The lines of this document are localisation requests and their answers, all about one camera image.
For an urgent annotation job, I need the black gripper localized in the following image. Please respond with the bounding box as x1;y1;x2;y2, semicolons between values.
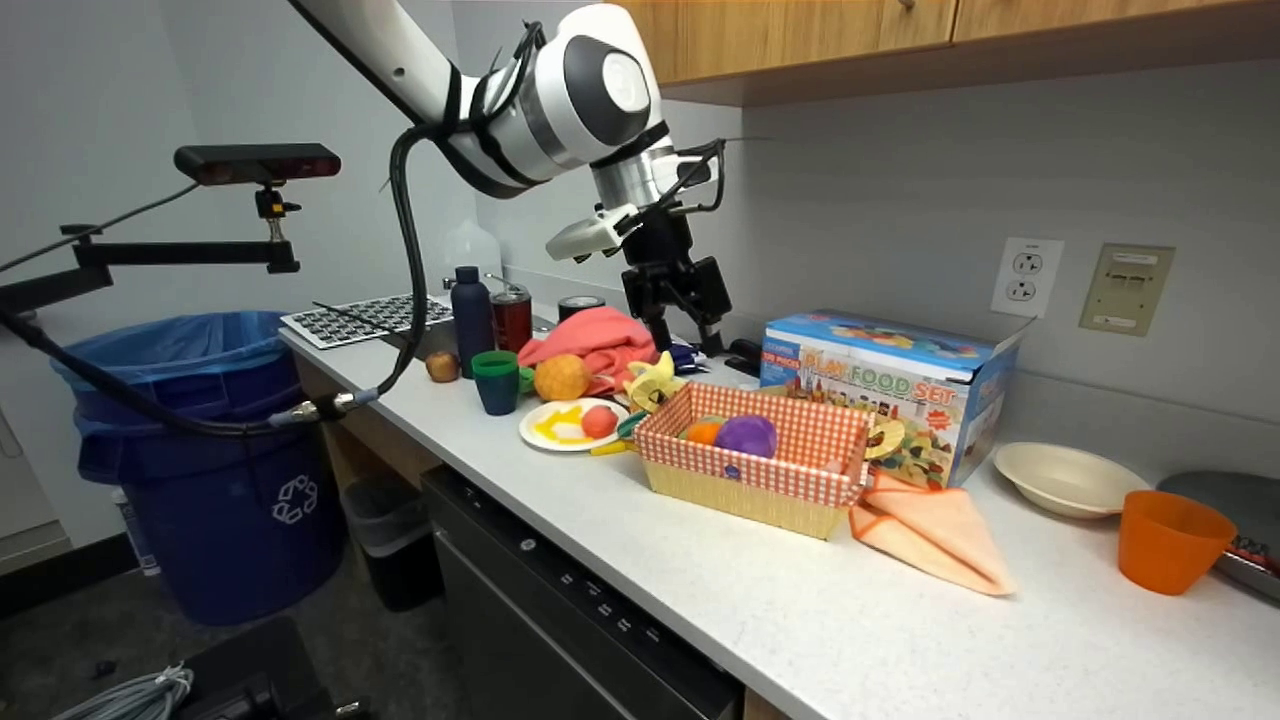
619;207;736;360

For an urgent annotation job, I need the purple plushie ball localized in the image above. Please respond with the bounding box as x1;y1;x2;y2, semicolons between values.
712;413;781;459

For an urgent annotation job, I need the red checkered box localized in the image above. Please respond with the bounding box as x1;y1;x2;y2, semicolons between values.
634;381;875;544

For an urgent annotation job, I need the play food cardboard box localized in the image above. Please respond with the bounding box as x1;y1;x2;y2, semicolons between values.
756;312;1023;493

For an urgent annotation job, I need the pink cloth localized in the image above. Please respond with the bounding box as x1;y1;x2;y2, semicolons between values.
515;305;664;401

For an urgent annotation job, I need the orange plush ball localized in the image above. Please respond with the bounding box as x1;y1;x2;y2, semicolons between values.
531;350;592;405

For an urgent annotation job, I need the pale yellow toy piece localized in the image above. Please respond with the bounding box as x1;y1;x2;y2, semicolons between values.
535;405;592;446

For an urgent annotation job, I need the dark red jar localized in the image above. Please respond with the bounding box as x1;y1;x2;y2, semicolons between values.
490;283;535;356

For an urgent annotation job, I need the yellow plate with toy food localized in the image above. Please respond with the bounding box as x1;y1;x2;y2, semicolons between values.
515;395;634;459

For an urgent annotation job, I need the dark green cup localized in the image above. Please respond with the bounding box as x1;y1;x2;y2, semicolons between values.
469;347;524;421

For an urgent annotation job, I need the blue bottle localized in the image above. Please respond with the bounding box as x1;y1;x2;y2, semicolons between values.
447;265;501;368

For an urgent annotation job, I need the orange folded napkin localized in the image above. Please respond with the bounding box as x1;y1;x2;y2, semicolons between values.
850;471;1016;599

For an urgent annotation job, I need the black dishwasher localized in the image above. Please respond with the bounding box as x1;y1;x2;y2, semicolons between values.
422;463;745;720

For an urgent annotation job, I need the gridded dish rack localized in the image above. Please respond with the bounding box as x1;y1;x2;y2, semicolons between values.
277;286;460;356

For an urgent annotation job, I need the white power outlet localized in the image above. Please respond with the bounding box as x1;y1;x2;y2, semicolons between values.
989;237;1070;323

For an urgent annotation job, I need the small black waste bin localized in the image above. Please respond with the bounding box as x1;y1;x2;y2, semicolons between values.
340;471;447;617

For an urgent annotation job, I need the beige bowl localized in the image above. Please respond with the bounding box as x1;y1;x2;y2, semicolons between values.
989;438;1151;522

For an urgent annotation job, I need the blue recycling bin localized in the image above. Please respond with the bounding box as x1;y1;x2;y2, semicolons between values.
49;308;354;631

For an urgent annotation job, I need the orange plastic cup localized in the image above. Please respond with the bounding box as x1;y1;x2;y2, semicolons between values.
1118;486;1239;599

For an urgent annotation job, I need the light gray floor bag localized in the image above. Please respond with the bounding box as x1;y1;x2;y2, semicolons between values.
51;663;200;720

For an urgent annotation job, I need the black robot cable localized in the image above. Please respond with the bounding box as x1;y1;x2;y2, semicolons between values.
0;124;437;442

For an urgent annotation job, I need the wooden wall cabinet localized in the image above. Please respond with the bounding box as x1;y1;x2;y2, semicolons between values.
619;0;1280;113

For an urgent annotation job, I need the beige wall plate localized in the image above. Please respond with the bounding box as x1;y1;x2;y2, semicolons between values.
1078;239;1180;339

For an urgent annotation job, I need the black bar camera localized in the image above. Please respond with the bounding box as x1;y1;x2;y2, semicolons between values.
171;140;346;189

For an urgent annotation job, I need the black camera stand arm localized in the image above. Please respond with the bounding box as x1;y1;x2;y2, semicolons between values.
0;182;304;323

